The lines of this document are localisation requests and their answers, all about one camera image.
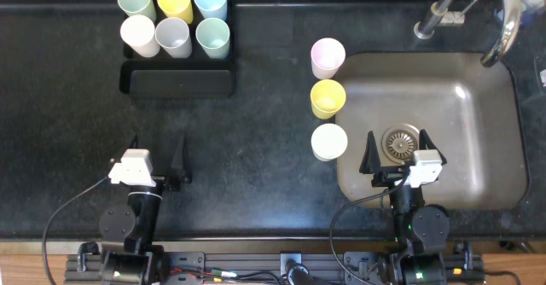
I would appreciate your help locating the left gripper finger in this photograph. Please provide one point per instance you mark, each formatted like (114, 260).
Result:
(133, 144)
(181, 163)

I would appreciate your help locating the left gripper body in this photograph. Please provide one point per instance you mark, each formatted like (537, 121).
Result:
(165, 183)

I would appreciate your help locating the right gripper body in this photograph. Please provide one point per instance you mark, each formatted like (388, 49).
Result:
(388, 178)

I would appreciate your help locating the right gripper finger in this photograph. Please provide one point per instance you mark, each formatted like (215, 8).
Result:
(370, 157)
(428, 142)

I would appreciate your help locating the white cup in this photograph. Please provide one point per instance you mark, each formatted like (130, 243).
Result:
(328, 141)
(138, 33)

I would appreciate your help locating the yellow cup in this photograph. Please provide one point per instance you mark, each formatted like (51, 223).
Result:
(327, 97)
(174, 1)

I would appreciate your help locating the pink cup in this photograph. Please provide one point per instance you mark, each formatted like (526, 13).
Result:
(327, 55)

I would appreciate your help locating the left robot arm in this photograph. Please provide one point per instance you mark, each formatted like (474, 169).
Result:
(145, 216)

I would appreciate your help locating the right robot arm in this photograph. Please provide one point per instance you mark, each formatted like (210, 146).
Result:
(420, 225)

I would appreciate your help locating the steel sink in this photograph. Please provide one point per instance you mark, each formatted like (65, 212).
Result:
(469, 127)

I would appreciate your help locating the black tray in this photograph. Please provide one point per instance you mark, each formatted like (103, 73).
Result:
(179, 82)

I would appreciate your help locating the grey cup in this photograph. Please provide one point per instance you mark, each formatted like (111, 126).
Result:
(172, 35)

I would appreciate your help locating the green cup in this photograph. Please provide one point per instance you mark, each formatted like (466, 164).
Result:
(212, 35)
(135, 0)

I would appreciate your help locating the steel tap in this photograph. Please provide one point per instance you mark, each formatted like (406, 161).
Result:
(512, 20)

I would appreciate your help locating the blue cup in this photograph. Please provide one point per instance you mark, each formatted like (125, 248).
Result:
(210, 0)

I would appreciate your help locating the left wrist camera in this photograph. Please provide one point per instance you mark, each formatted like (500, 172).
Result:
(132, 169)

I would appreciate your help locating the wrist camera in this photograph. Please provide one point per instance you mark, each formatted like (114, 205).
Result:
(424, 170)
(132, 169)

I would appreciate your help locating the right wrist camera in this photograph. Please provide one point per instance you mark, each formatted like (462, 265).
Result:
(424, 170)

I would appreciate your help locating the mounting rail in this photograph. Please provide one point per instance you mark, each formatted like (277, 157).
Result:
(256, 265)

